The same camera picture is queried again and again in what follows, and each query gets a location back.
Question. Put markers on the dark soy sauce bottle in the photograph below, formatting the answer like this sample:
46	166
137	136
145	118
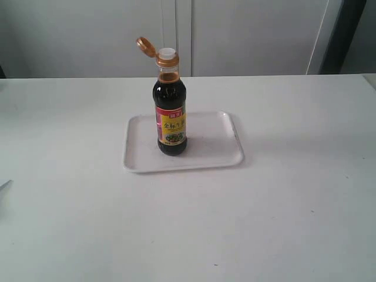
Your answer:
169	95

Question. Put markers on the white plastic tray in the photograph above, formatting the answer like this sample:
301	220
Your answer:
212	142

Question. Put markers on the black vertical post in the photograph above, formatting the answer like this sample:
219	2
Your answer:
342	36

